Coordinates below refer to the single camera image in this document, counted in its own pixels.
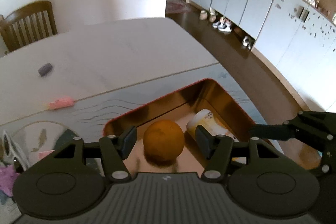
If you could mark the white yellow plastic bottle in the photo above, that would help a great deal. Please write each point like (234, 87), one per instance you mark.
(210, 122)

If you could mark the white sneakers pair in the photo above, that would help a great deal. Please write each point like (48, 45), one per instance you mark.
(223, 25)

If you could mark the fish pattern table mat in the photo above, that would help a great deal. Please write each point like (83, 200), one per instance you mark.
(49, 129)

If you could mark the white blue wall cabinet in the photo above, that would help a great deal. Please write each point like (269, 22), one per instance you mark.
(294, 42)

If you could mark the red metal tin box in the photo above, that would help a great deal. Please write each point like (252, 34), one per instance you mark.
(180, 106)

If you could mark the brown wooden chair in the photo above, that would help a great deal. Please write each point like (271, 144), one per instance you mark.
(29, 24)

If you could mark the white cup dark contents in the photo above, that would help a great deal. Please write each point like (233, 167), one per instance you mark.
(13, 153)

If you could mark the orange fruit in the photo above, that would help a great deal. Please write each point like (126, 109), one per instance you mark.
(163, 141)

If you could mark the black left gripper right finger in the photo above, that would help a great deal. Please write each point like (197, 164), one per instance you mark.
(233, 161)

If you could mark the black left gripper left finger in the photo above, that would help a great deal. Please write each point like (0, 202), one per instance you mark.
(112, 150)

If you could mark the small grey cylinder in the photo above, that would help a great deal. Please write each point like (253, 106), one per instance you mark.
(45, 69)

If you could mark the purple black plush toy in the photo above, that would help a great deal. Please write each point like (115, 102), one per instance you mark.
(8, 175)

